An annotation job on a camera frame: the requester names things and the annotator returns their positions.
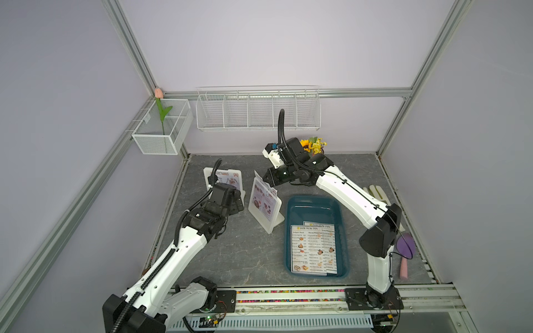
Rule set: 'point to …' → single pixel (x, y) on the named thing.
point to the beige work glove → (379, 193)
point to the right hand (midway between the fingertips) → (263, 178)
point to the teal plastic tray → (318, 208)
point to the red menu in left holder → (230, 177)
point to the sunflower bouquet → (314, 145)
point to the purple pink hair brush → (405, 247)
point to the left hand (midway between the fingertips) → (227, 202)
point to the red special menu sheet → (264, 198)
